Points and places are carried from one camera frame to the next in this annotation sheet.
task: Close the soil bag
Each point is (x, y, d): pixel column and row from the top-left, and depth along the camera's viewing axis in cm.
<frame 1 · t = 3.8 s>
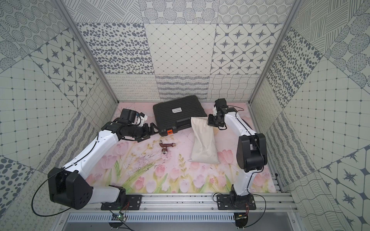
left hand: (153, 130, 80), fingers open
right hand: (210, 124, 93), fingers closed
black plastic tool case: (174, 115, 105), point 8 cm above the table
maroon garden hose nozzle: (164, 146, 95), point 3 cm above the table
cream cloth drawstring bag: (204, 148, 87), point 9 cm above the table

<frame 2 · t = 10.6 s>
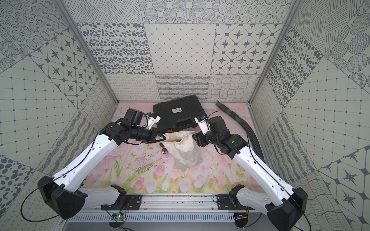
left hand: (164, 134, 71), fingers closed
right hand: (198, 134, 75), fingers open
cream cloth drawstring bag: (180, 147, 73), point 22 cm above the table
the other named things where they were.

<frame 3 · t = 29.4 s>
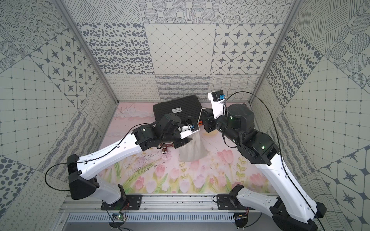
left hand: (188, 128, 70), fingers open
right hand: (203, 110, 58), fingers closed
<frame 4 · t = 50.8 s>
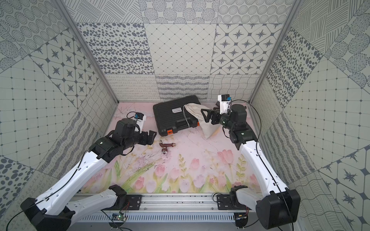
left hand: (146, 127, 73), fingers open
right hand: (208, 110, 74), fingers open
cream cloth drawstring bag: (208, 128, 98), point 8 cm above the table
the other named things where they were.

